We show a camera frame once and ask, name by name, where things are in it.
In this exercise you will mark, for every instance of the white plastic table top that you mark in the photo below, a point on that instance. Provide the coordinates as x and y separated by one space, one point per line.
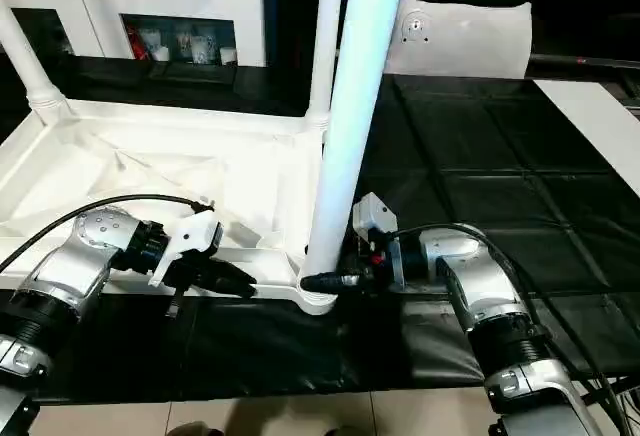
150 166

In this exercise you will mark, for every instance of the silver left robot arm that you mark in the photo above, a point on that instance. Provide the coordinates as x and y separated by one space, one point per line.
65 271

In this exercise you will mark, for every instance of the flat white board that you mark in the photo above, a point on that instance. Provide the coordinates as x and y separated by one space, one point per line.
600 126

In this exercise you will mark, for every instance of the white cabinet with glass doors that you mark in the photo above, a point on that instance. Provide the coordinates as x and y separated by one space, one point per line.
120 6

